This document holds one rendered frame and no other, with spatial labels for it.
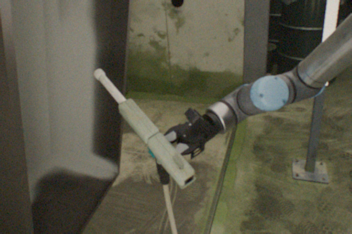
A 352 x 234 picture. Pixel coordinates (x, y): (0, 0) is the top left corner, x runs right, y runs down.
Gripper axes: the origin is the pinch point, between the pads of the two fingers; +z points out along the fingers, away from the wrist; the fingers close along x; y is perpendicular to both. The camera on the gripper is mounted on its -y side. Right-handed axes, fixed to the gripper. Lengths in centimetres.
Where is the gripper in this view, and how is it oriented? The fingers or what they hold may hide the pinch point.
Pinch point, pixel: (158, 154)
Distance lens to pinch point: 88.8
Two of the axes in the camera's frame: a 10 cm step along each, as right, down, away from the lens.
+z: -8.1, 4.7, -3.5
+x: -5.8, -5.8, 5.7
